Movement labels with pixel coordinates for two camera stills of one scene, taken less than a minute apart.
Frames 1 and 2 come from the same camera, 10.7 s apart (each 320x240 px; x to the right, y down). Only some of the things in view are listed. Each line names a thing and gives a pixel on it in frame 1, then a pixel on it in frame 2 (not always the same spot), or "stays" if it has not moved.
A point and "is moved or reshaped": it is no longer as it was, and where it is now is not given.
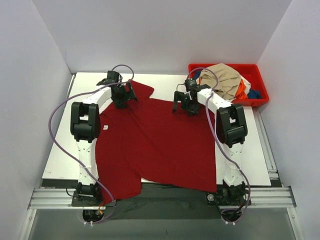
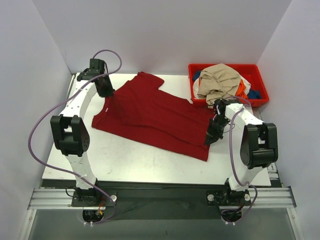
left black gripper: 122,96 to 105,88
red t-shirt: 148,139 is moved or reshaped
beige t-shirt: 228,80 stays
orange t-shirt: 241,93 stays
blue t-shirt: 253,94 stays
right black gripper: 184,102 to 214,132
